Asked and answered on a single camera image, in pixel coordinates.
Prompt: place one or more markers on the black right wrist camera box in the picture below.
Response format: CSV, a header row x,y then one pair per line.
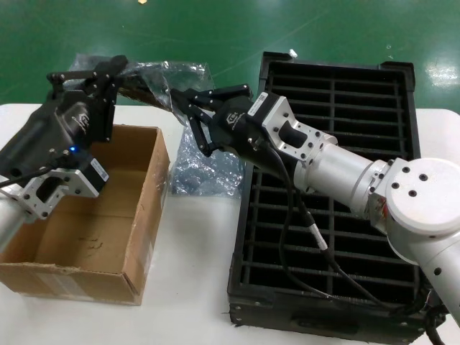
x,y
262,104

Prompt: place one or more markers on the black slotted container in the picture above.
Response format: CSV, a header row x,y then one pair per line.
x,y
269,312

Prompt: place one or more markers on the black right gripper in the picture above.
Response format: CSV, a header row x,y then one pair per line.
x,y
237,136

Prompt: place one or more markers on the grey crumpled antistatic bag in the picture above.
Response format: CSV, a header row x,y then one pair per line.
x,y
201,176

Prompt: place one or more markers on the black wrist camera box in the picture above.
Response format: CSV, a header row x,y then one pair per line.
x,y
262,104
94,178

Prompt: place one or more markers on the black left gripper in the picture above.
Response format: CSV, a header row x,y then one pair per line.
x,y
46,133

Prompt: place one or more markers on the brown cardboard box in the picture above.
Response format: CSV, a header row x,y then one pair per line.
x,y
108,223

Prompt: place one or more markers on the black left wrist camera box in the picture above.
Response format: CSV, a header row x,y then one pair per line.
x,y
94,178

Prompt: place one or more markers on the graphics card with silver bracket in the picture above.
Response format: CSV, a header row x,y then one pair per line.
x,y
140,91

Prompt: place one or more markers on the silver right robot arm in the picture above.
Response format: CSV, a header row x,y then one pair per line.
x,y
345,169

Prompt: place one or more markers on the white floor scrap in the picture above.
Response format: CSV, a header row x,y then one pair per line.
x,y
293,53

